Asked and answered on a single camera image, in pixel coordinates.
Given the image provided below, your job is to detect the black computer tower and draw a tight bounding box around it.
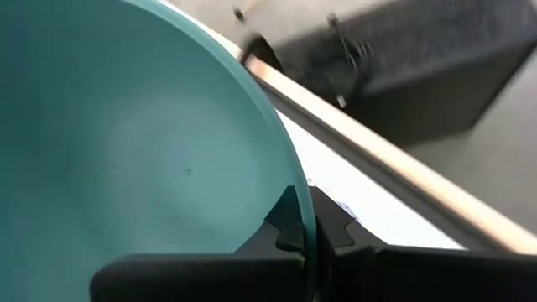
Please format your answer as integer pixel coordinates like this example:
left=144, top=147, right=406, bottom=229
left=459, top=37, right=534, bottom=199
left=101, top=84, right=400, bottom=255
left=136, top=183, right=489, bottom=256
left=268, top=0, right=537, bottom=148

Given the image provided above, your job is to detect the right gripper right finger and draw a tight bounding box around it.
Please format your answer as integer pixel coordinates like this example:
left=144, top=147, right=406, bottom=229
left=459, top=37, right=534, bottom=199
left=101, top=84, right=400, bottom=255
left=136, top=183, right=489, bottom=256
left=309, top=185, right=537, bottom=302

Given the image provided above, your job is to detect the thin black tower cable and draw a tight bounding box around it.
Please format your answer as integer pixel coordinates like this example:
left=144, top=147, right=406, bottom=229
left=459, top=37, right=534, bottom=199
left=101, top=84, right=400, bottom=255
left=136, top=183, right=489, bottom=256
left=326, top=12, right=373, bottom=109

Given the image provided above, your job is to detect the teal green bowl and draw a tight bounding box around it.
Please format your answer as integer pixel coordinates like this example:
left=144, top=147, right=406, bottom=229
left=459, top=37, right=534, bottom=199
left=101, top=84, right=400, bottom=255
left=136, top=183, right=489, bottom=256
left=0, top=0, right=319, bottom=302

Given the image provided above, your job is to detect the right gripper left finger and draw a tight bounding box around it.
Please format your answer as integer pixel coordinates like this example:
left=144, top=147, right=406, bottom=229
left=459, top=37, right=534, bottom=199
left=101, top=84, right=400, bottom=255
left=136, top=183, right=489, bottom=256
left=89, top=185, right=308, bottom=302

